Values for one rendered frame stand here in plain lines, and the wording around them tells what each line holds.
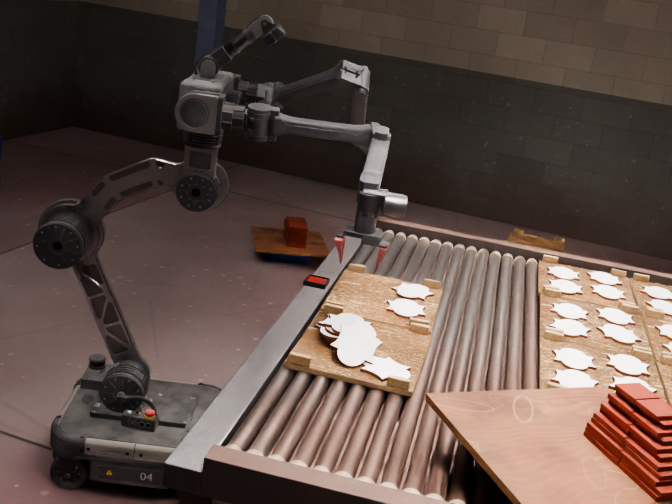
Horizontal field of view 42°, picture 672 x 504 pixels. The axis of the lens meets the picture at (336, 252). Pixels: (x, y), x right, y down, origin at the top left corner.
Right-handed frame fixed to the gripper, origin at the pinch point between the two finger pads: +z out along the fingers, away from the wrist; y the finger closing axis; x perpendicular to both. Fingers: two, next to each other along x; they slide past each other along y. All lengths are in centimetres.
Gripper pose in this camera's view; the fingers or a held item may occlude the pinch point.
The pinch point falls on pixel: (358, 263)
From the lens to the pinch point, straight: 232.9
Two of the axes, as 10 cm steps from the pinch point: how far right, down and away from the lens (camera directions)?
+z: -1.4, 9.5, 2.9
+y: 9.7, 1.9, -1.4
